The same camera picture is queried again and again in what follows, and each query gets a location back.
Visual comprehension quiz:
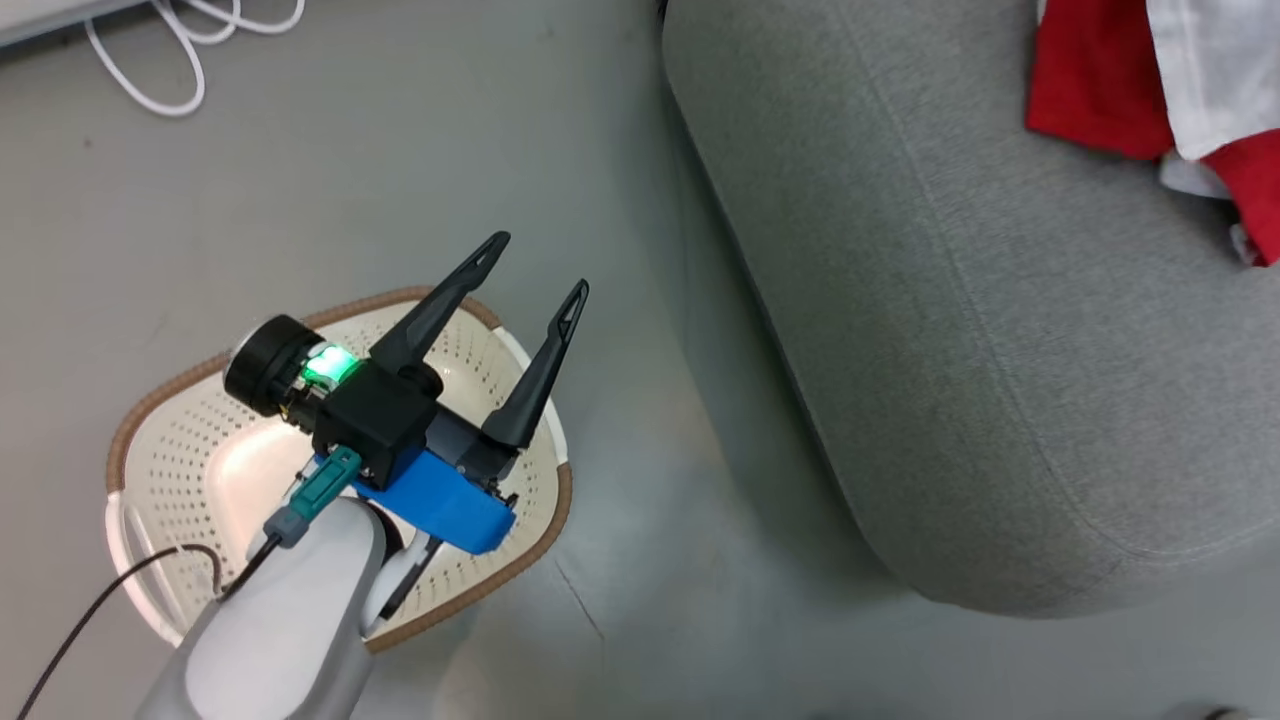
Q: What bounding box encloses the red cloth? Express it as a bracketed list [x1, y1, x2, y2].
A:
[1025, 0, 1280, 267]

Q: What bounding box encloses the grey baseboard strip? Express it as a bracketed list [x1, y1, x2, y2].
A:
[0, 0, 146, 47]

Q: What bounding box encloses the white perforated laundry basket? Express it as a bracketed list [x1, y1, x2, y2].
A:
[105, 287, 573, 653]

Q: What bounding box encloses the thick white coiled cable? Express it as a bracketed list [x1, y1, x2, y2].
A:
[83, 0, 306, 118]

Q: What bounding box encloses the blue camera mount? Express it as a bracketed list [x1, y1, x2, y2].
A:
[315, 447, 518, 556]

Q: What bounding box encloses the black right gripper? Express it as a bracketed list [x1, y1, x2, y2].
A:
[223, 231, 591, 498]

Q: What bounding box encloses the white cloth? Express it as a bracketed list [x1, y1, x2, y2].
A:
[1145, 0, 1280, 201]

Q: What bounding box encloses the grey fabric sofa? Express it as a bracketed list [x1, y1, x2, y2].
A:
[660, 0, 1280, 618]

